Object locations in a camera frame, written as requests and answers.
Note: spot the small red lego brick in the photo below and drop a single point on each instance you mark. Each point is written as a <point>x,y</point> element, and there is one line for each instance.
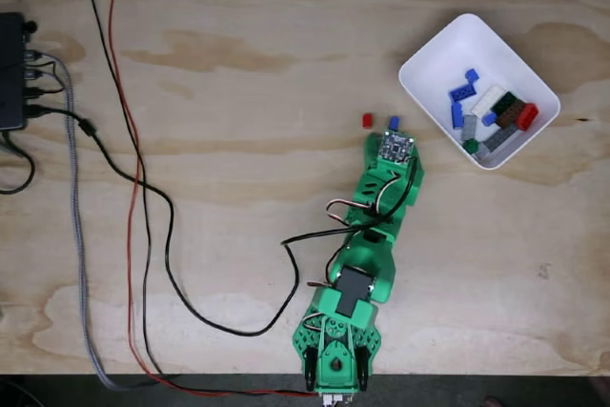
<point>367,120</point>

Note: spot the small blue lego brick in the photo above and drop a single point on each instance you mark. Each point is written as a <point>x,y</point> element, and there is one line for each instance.
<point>393,122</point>
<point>472,75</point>

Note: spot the blue lego plate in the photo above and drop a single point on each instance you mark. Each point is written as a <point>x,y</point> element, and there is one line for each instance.
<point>456,115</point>
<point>462,92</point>

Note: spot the white plastic bin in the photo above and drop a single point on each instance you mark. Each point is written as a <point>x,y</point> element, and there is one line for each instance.
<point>429,68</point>

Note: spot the green square lego brick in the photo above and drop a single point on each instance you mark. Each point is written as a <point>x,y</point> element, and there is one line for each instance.
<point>471,145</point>

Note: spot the light grey lego plate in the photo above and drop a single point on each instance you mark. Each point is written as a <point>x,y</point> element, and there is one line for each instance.
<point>469,127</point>

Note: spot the small light grey lego brick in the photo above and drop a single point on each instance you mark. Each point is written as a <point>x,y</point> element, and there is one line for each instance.
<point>482,153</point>

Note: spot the blue square lego brick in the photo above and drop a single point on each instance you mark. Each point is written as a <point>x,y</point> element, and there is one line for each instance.
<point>488,118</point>

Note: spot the white long lego plate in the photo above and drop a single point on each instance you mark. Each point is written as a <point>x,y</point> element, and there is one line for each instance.
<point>487,101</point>

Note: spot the dark grey long lego plate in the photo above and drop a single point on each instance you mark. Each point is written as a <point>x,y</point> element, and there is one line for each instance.
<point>500,138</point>

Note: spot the dark green lego brick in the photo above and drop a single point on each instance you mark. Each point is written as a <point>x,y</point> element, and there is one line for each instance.
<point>504,104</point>

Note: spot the red upturned lego brick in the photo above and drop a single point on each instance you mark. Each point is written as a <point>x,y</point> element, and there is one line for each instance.
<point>526,116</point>

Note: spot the black round knob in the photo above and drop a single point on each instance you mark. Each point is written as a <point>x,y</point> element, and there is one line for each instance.
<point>30,26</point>

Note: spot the black usb hub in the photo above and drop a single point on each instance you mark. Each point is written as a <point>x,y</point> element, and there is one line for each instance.
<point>9,73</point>

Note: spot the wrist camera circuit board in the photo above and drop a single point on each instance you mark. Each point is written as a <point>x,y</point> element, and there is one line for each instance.
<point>396,145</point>

